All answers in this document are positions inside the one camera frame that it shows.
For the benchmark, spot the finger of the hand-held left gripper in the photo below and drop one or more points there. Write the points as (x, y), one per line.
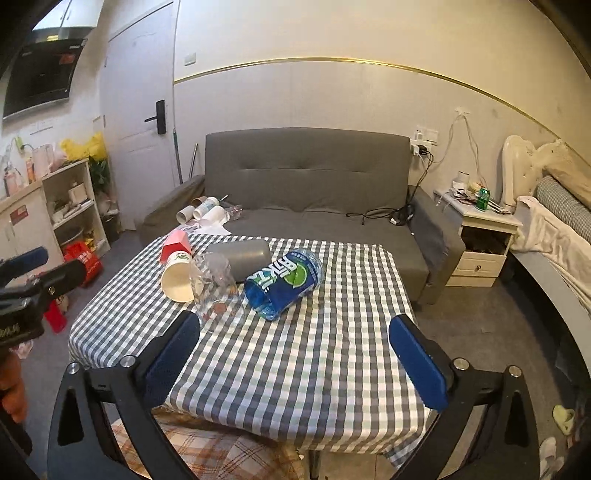
(25, 261)
(62, 277)

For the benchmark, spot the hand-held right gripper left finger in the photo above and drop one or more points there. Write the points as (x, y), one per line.
(171, 357)

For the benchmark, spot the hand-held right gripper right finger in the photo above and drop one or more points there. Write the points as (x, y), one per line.
(418, 364)

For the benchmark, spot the person's left forearm orange sleeve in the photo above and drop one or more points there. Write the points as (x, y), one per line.
(11, 390)

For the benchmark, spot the white paper cup green band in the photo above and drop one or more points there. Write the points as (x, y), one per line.
(178, 281)

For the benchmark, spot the clear plastic cup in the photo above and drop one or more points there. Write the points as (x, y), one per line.
(217, 295)

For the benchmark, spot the grey plastic cup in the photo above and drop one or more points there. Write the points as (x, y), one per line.
(244, 261)

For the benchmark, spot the blue label cut bottle cup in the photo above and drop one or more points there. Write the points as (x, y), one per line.
(281, 284)

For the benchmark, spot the red plastic bag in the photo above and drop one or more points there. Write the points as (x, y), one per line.
(85, 261)

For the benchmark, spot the red box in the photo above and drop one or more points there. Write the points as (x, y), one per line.
(56, 317)

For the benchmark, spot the white low cabinet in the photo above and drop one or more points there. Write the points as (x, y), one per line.
(23, 221)

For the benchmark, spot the white open shelf unit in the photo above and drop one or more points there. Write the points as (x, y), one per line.
(74, 203)

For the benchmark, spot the orange plaid cloth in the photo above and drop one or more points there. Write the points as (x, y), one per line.
(203, 450)

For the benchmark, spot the pink kettle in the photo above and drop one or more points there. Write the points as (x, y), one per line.
(42, 159)

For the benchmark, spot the grey white checkered tablecloth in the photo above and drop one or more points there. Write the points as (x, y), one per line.
(295, 364)

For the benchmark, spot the yellow plastic bag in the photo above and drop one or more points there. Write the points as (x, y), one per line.
(85, 147)

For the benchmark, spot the white paper sheet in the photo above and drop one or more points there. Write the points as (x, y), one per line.
(210, 227)

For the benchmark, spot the white nightstand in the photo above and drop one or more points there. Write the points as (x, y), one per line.
(485, 244)

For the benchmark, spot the pale green slipper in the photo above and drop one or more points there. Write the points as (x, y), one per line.
(564, 419)

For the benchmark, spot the clear plastic bottle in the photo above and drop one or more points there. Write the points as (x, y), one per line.
(234, 213)

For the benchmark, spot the white slipper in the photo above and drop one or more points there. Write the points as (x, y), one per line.
(548, 457)

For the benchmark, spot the green drink can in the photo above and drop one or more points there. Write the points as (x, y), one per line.
(483, 200)

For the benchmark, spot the black range hood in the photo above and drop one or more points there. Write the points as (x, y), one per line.
(41, 78)

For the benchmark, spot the pale pink blanket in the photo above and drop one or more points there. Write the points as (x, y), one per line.
(549, 235)

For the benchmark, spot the grey fabric sofa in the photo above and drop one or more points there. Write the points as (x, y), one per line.
(304, 184)

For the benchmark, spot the white charger plug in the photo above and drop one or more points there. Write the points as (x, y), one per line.
(421, 148)

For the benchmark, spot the checkered pillow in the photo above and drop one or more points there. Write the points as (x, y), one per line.
(565, 203)

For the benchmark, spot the white door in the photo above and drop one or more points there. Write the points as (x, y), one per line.
(138, 69)

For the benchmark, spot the white tufted headboard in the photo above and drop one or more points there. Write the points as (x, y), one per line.
(521, 157)

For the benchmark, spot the white wall socket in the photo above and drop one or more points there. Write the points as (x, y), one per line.
(427, 134)

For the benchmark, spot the white wall cabinet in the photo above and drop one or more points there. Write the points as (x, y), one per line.
(69, 14)

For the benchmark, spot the white wall switch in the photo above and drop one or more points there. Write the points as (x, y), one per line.
(190, 58)

